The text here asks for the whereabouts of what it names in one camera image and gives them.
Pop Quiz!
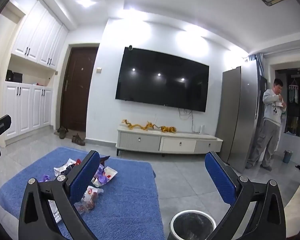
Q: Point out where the left brown shoe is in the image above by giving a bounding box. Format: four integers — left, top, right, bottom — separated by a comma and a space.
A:
57, 126, 68, 139

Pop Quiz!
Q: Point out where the white rimmed trash bin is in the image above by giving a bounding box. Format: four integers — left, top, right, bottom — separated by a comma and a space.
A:
167, 210, 216, 240

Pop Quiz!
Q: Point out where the blue fuzzy table cloth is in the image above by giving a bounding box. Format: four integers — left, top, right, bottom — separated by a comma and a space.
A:
0, 147, 165, 239

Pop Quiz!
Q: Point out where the white crumpled wrapper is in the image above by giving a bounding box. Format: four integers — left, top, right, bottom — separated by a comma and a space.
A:
53, 166, 72, 177

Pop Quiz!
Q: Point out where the brown shoe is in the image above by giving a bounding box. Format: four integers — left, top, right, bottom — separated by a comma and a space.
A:
57, 126, 68, 139
71, 133, 85, 146

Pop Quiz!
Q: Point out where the clear bag with red snacks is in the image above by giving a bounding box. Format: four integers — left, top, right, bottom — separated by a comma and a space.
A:
75, 186, 104, 215

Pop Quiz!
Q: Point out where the red white paper pouch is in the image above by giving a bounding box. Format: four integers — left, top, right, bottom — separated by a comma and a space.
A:
91, 166, 117, 187

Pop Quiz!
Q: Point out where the brown chip bag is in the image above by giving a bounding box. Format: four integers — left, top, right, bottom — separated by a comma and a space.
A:
61, 159, 81, 175

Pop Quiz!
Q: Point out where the golden dragon ornament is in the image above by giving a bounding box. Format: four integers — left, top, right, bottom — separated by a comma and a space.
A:
122, 119, 177, 133

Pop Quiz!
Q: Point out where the white low tv cabinet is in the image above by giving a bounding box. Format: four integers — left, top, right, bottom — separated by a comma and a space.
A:
116, 126, 223, 155

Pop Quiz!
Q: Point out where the right brown shoe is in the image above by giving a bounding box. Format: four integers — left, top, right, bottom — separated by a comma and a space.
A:
71, 133, 85, 146

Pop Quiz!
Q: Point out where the purple snack wrapper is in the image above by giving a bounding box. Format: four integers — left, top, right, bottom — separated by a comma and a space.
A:
94, 156, 110, 185

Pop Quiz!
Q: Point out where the blue white milk carton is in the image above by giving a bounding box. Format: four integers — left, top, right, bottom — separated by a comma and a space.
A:
49, 200, 62, 223

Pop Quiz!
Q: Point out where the small blue waste bin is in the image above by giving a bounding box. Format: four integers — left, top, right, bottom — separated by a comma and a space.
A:
283, 150, 293, 164

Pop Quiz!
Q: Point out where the large wall television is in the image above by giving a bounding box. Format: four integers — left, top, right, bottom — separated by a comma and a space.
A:
115, 46, 209, 112

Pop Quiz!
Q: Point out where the white wall cabinet unit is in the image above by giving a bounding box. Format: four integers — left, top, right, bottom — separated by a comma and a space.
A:
2, 0, 68, 140

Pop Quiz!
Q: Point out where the grey steel refrigerator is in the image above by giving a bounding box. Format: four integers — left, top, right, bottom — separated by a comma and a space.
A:
216, 60, 267, 172

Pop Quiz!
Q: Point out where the dark brown entrance door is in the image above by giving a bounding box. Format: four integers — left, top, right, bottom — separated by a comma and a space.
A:
60, 47, 98, 132

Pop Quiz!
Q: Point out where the standing person in grey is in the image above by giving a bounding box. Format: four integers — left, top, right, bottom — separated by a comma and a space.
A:
245, 79, 286, 171

